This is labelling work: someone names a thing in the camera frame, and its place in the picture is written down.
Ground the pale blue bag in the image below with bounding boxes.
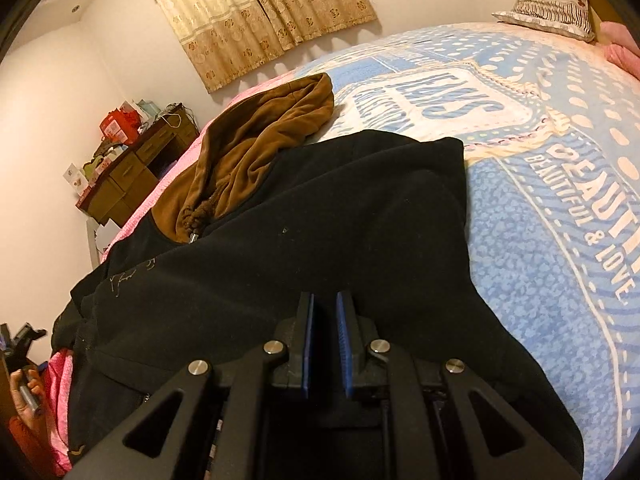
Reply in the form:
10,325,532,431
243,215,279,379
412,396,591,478
134,99,162,126

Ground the black hoodie with brown hood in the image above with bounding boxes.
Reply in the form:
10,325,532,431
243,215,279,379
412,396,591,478
50,73,583,480

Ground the pink cloth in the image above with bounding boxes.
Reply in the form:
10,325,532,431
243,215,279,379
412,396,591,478
599,21,640,75

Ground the patterned pillow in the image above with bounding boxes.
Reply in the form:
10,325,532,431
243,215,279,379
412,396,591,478
491,0,597,43

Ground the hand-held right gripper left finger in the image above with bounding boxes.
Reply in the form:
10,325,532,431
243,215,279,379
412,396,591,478
65,293,316,480

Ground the blue printed blanket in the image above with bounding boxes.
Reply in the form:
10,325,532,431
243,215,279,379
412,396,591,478
295,21,640,480

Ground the pink bed sheet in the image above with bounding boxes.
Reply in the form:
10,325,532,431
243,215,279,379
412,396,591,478
42,72,306,476

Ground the beige patterned curtain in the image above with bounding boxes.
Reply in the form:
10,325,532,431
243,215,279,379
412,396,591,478
139,0,379,93

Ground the red gift box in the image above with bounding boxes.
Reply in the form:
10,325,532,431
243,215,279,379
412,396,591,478
99,110,142,144

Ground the person's left forearm red sleeve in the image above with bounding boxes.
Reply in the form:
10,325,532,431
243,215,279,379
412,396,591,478
6,414,53,468

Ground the white card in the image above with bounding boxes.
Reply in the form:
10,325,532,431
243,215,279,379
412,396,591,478
62,162,89,194

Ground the brown wooden desk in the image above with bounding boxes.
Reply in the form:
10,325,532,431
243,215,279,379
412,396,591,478
75,109,202,228

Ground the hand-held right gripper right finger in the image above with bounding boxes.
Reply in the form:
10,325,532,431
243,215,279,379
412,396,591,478
336,290,583,480

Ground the white printed bag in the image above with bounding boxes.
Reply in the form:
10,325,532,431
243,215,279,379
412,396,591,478
85,217,121,266

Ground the person's left hand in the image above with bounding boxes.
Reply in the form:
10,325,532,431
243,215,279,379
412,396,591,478
9,367,47,419

